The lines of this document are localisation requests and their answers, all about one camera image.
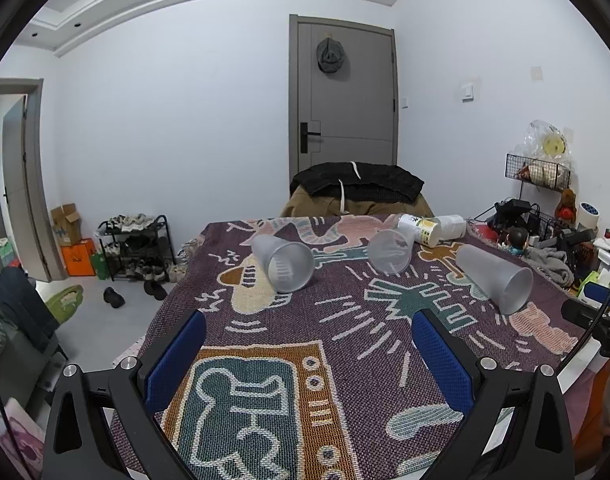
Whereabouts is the green slipper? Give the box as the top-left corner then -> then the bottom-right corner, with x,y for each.
46,285 -> 84,325

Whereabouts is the frosted cup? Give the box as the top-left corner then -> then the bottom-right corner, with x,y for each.
367,229 -> 415,274
251,234 -> 315,294
456,244 -> 534,315

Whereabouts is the black shoe rack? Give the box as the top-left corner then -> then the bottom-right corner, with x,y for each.
95,214 -> 176,283

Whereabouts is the white plastic jar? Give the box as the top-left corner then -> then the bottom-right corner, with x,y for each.
434,214 -> 468,242

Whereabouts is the black cable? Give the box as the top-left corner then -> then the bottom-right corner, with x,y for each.
554,286 -> 610,378

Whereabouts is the black desk organizer rack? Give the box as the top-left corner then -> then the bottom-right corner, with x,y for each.
486,198 -> 596,257

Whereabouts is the black shoe on floor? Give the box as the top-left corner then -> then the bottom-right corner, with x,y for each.
104,287 -> 125,309

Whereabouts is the black wire wall basket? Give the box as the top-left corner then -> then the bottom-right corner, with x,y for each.
504,154 -> 572,192

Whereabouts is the black jacket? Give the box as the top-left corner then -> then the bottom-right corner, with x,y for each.
290,162 -> 424,205

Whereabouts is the black door lock handle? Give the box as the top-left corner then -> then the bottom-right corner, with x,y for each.
299,122 -> 321,154

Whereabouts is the round head figurine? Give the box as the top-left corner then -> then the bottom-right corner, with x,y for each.
506,226 -> 529,256

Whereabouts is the patterned woven table blanket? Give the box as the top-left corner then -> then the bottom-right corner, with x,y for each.
146,216 -> 580,479

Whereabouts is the white tape roll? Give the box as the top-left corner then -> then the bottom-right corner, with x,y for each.
577,202 -> 600,233

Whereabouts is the grey open side door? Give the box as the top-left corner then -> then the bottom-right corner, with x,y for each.
0,78 -> 66,283

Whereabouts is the brown chair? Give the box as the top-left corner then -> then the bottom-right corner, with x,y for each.
280,186 -> 434,218

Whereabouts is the grey cloth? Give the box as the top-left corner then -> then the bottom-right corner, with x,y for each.
522,246 -> 575,288

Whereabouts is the cardboard box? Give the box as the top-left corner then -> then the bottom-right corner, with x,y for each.
50,203 -> 82,247

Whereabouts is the yellow white paper canister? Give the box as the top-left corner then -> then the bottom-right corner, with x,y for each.
397,214 -> 441,248

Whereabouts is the green cap on door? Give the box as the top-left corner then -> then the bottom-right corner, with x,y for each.
316,37 -> 346,74

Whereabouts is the pink tote bag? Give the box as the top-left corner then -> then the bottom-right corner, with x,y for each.
0,398 -> 45,479

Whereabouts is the orange paper bag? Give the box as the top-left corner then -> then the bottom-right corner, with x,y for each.
61,238 -> 96,276

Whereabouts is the white light switch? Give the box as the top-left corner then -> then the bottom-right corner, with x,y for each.
460,81 -> 475,103

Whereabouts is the clear plastic bag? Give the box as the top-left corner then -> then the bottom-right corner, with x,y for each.
515,119 -> 570,162

